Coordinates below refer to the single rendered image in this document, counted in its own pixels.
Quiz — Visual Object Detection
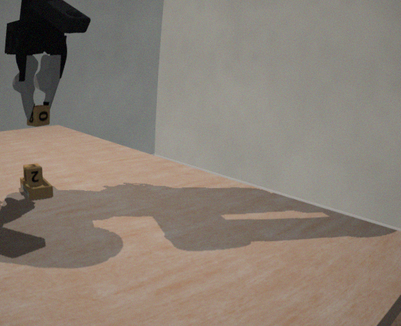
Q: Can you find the brown wooden tray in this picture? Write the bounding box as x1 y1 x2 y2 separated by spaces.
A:
20 177 54 200

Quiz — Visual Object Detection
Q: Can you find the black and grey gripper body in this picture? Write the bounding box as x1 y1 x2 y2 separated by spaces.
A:
5 0 64 54

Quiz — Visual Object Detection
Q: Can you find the tan wooden number cube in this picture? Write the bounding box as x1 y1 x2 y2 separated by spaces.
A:
23 164 43 186
27 105 50 127

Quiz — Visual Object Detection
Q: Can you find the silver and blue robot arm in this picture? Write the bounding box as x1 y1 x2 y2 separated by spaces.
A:
30 0 91 33

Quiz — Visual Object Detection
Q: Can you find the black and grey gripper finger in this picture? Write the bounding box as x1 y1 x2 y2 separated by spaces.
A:
13 34 38 120
34 35 67 108

